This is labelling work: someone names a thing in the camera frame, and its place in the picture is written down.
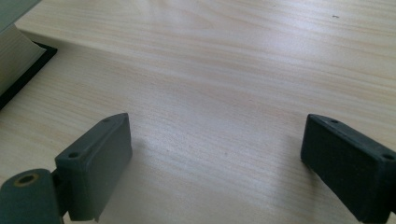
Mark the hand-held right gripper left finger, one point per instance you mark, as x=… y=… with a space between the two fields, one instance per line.
x=93 y=168

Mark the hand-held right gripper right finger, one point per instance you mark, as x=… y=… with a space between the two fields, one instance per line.
x=348 y=168

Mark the black hardcover book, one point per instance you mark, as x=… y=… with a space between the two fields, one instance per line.
x=15 y=59

